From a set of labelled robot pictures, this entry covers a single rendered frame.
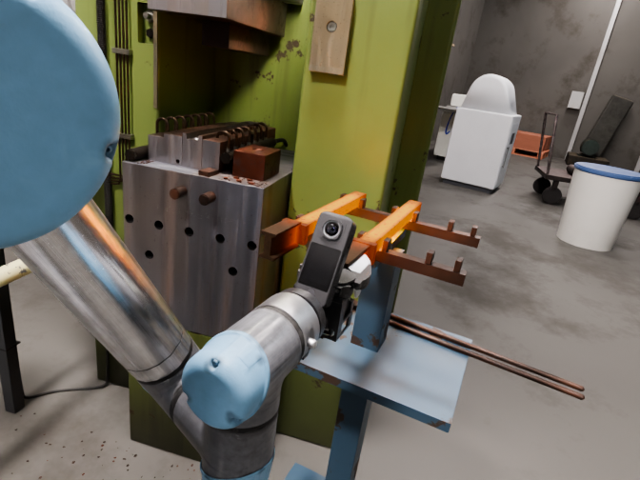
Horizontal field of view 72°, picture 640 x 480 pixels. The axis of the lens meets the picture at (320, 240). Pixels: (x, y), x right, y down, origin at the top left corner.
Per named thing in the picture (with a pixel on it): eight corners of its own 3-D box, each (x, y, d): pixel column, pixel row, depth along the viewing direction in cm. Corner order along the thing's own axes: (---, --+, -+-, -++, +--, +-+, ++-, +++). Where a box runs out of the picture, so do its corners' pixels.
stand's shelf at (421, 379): (448, 433, 74) (450, 424, 74) (249, 350, 88) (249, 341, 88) (470, 347, 100) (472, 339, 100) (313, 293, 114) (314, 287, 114)
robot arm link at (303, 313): (248, 295, 48) (314, 320, 45) (270, 281, 52) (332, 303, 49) (243, 353, 51) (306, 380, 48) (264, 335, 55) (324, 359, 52)
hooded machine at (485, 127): (503, 189, 615) (534, 80, 565) (494, 195, 565) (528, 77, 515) (451, 176, 649) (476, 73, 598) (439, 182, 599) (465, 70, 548)
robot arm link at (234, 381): (173, 418, 41) (174, 342, 38) (241, 359, 51) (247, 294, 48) (243, 455, 39) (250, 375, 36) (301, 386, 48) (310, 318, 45)
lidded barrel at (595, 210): (610, 240, 441) (636, 170, 416) (625, 259, 389) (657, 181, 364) (547, 227, 457) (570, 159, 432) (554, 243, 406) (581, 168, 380)
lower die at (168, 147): (218, 172, 112) (220, 139, 109) (148, 159, 115) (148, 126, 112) (273, 150, 150) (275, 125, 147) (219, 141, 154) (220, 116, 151)
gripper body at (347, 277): (306, 306, 65) (262, 345, 55) (313, 252, 62) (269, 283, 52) (354, 323, 62) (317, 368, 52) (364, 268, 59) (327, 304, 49)
